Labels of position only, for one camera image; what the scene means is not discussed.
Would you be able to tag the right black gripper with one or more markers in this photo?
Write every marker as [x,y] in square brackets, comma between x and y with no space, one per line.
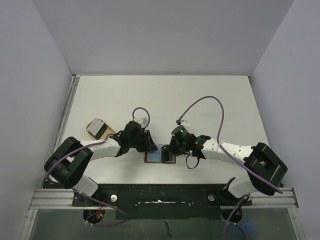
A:
[173,146]

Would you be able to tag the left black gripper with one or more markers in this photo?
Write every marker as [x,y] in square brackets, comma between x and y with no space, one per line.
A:
[148,144]

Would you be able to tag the brown leather card holder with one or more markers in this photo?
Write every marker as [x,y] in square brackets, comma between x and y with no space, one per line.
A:
[154,157]

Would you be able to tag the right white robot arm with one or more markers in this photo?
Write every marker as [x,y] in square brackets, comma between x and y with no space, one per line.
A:
[264,169]

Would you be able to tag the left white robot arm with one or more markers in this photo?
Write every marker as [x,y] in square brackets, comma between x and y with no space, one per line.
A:
[68,163]

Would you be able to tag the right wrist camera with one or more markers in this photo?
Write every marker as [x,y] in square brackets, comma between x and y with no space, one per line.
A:
[182,122]

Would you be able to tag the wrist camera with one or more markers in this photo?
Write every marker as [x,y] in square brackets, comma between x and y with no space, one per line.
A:
[142,121]
[182,122]

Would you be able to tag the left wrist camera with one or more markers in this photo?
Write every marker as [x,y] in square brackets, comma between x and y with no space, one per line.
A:
[142,121]

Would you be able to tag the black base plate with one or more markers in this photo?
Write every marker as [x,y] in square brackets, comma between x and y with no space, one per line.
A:
[160,202]

